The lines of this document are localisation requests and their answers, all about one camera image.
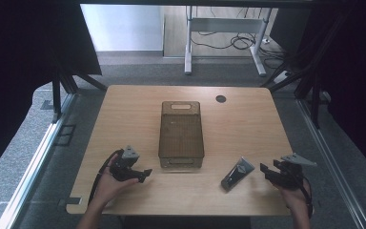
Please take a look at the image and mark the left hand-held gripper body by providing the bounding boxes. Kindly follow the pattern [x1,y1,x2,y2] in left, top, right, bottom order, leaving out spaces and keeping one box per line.
[109,145,145,182]

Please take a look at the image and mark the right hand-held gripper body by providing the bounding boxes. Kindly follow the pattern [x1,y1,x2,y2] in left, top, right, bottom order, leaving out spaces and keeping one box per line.
[272,153,318,192]

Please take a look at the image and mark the grey squeeze tube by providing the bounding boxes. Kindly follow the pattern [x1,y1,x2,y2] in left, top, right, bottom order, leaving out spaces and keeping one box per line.
[220,156,256,192]

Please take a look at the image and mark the brown translucent plastic basket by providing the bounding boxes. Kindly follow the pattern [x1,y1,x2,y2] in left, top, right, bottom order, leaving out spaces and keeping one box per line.
[157,100,205,169]

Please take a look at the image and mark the person's right hand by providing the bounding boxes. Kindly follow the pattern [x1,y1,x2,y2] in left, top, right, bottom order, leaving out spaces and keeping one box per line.
[274,179,315,218]

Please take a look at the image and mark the person's left hand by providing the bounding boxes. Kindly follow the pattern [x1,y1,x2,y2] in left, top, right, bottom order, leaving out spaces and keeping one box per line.
[94,162,140,208]

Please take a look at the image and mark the black metal stand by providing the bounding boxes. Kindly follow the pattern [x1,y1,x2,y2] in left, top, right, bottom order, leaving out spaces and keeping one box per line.
[51,65,109,124]
[259,60,322,130]

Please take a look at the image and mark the white power strip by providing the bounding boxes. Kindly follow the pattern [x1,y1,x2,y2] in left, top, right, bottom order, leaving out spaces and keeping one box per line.
[272,70,292,85]

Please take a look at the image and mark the black curtain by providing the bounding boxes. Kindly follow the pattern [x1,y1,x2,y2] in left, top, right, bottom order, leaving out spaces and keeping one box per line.
[268,0,366,184]
[0,0,103,184]

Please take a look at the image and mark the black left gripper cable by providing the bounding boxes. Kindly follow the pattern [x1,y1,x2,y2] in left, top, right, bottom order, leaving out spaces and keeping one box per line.
[88,148,125,205]

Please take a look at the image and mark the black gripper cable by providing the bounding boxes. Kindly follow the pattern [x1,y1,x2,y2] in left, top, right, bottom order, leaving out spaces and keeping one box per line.
[88,148,125,205]
[298,177,315,220]

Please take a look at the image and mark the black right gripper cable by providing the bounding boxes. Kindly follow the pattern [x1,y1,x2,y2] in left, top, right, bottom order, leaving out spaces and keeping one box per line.
[298,177,315,220]

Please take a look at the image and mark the aluminium frame rail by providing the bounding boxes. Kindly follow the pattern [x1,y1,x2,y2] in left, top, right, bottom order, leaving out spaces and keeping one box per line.
[0,93,77,229]
[295,98,366,229]

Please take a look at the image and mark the black floor cables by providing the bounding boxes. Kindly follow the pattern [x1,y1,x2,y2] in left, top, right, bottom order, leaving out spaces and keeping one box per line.
[190,6,289,70]

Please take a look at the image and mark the white metal desk frame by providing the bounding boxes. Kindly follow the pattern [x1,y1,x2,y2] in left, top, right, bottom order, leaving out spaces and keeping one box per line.
[183,5,274,77]

